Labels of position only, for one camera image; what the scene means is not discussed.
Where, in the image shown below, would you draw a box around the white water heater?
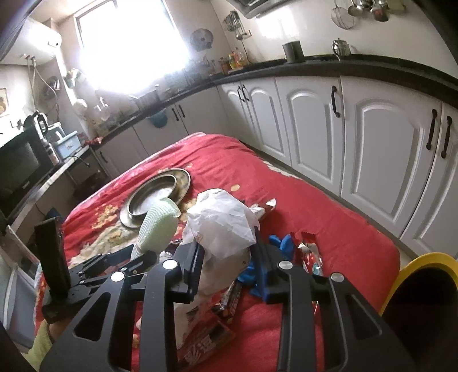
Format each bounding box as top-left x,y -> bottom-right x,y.
0,18 -> 62,64

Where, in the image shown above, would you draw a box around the black range hood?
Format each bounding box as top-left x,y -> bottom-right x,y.
232,0 -> 289,19

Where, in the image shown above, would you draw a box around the yellow trash bin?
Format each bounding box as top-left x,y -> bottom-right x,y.
379,252 -> 458,372

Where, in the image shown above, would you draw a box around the hanging utensil rack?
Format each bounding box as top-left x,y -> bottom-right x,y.
222,11 -> 252,41

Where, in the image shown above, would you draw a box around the red printed packet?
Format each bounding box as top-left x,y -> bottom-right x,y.
175,304 -> 237,372

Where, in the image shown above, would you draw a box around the white plastic bag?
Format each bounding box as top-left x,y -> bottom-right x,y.
182,189 -> 260,260

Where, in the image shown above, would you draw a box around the black canister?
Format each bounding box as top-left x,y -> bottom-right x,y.
282,40 -> 305,64

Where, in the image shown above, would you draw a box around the round metal plate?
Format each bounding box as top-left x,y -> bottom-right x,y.
120,168 -> 191,227

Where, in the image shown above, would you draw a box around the hanging metal ladles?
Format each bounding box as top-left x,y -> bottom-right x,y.
347,0 -> 391,23

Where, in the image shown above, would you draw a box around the black microwave oven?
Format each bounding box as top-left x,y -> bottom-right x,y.
0,127 -> 55,217

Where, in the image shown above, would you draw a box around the group of condiment bottles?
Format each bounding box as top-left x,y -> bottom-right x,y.
218,50 -> 248,71

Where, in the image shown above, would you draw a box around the metal teapot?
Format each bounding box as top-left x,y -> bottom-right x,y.
331,38 -> 353,58

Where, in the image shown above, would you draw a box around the black kitchen countertop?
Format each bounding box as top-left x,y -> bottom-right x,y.
89,54 -> 458,142

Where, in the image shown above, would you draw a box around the red floral blanket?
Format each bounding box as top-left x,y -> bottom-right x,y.
34,132 -> 400,372

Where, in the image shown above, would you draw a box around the red snack wrapper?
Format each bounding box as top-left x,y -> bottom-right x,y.
299,232 -> 323,277

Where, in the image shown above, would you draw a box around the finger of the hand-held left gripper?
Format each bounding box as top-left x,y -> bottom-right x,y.
73,246 -> 136,278
86,251 -> 160,289

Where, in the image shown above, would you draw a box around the round metal dish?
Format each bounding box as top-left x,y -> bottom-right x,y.
126,174 -> 177,217

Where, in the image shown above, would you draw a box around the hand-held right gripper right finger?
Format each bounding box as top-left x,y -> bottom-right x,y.
252,225 -> 419,372

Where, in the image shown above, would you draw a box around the metal pot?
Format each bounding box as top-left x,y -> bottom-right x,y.
130,89 -> 160,112

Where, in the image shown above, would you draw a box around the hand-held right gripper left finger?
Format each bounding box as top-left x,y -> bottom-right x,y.
39,240 -> 206,372

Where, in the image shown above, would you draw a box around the metal mesh strainer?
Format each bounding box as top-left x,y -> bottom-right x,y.
331,0 -> 356,29

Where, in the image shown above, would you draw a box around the black electric kettle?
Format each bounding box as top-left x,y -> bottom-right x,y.
23,112 -> 50,136

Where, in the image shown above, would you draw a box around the bright window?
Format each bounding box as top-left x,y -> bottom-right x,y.
76,0 -> 191,92

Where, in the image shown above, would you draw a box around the white kitchen base cabinets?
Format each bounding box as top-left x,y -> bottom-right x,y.
91,68 -> 458,258

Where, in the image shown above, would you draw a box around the round wall fan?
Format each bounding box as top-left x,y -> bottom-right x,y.
190,28 -> 215,53

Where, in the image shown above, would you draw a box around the dark candy wrapper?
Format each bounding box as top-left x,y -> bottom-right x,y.
214,281 -> 248,320

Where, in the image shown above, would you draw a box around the blue rubber glove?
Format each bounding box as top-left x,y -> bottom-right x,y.
238,234 -> 298,297

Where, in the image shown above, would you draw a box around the light blue plastic basket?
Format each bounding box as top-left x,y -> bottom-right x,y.
50,130 -> 81,160

